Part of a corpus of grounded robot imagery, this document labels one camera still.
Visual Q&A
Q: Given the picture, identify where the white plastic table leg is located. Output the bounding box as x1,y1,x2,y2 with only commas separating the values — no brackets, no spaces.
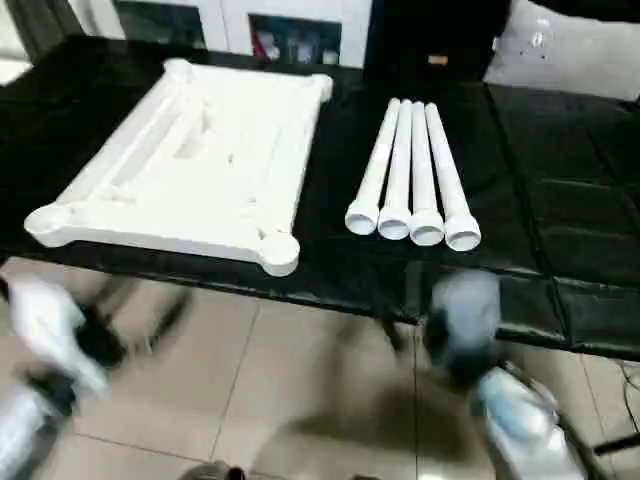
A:
377,98,413,242
425,102,482,252
408,100,446,247
345,97,401,237

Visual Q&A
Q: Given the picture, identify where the white plastic table top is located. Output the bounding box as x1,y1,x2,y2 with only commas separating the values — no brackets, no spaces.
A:
22,58,334,278

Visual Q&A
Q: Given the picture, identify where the black work mat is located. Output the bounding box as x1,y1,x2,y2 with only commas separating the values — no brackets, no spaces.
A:
0,35,640,361

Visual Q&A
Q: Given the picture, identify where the grey cushion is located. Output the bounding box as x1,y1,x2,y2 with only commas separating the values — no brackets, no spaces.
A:
483,0,640,101

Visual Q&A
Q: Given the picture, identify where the grey curtain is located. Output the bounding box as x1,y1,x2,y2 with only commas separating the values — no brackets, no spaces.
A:
0,0,89,59

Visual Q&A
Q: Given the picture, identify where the black sofa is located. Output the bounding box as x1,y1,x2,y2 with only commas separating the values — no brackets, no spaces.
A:
365,0,511,91

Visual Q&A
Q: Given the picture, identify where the white glass-door cabinet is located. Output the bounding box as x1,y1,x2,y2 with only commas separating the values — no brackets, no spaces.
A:
70,0,371,71

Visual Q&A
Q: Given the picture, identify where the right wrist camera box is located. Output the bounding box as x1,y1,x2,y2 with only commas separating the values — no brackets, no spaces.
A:
430,272,501,336

